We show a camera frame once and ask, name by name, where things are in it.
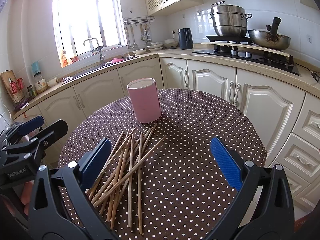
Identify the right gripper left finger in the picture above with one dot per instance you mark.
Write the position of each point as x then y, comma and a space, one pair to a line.
59, 207

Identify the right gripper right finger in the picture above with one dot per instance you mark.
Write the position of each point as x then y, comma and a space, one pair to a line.
263, 205

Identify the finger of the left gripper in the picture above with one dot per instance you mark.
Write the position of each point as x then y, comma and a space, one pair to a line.
20, 129
35, 147

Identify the cream lower kitchen cabinets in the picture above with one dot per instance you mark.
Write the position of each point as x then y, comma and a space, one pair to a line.
104, 84

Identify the kitchen window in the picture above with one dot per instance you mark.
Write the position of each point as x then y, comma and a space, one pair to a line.
87, 27

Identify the person's left hand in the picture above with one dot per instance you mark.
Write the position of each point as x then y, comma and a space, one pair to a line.
26, 195

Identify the wooden cutting board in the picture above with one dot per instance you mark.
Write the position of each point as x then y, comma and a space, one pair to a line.
12, 85

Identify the glass bottle with teal cap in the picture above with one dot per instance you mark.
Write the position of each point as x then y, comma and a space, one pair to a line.
40, 82

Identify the small white cup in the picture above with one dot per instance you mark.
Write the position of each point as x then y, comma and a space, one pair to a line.
52, 82

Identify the stainless steel sink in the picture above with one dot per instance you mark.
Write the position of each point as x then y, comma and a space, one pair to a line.
92, 69

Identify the brown polka dot tablecloth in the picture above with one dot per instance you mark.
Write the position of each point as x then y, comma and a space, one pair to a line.
184, 193

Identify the pink cylindrical utensil holder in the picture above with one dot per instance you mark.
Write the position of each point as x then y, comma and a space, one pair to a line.
144, 98

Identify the stack of white plates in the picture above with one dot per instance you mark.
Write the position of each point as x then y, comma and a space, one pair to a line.
155, 46

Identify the black gas stove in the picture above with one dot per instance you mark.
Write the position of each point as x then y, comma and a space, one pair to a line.
244, 49

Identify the white bowl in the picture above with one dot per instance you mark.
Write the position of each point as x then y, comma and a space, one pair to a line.
170, 43

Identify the dark blue electric kettle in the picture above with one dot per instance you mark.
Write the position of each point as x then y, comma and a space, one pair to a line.
185, 38

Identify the stainless steel steamer pot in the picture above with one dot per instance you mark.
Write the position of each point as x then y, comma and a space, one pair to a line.
229, 20

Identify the wall utensil rail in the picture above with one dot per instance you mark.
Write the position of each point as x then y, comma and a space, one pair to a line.
138, 20

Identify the steel wok with black handle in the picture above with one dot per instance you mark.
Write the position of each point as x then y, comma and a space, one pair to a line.
270, 38

